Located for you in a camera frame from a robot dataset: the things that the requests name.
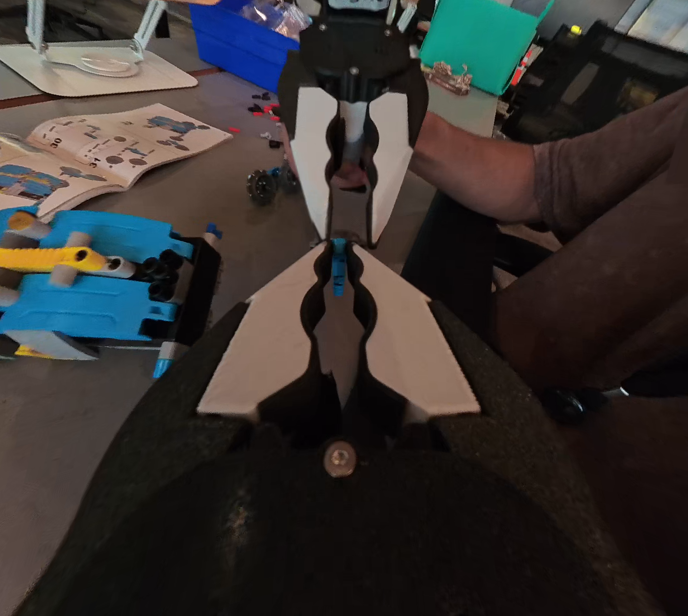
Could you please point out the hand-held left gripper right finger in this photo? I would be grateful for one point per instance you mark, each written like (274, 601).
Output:
(419, 352)

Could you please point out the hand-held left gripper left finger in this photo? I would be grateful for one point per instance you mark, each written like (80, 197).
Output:
(263, 352)

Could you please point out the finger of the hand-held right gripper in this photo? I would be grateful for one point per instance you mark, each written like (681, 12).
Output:
(392, 142)
(312, 142)

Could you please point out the blue brick-built toy model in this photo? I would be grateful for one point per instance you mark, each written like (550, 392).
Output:
(80, 304)

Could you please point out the white desk lamp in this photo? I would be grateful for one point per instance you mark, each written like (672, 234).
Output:
(107, 78)

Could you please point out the pile of small building pieces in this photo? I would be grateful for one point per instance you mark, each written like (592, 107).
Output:
(263, 110)

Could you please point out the small brown printed box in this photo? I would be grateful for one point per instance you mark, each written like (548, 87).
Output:
(449, 81)

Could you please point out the clear plastic bags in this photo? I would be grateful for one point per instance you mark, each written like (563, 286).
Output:
(274, 13)

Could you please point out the teal plastic container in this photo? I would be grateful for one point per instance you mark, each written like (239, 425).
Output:
(473, 35)

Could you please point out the blue plastic bin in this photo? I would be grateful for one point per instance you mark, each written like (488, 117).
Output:
(236, 46)

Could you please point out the bright orange object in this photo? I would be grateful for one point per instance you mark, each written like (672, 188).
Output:
(522, 67)

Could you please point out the black chair base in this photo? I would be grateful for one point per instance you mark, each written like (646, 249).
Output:
(564, 403)

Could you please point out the open instruction booklet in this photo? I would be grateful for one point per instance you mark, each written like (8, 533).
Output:
(134, 142)

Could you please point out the person's brown shirt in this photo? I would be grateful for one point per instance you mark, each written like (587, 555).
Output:
(607, 250)

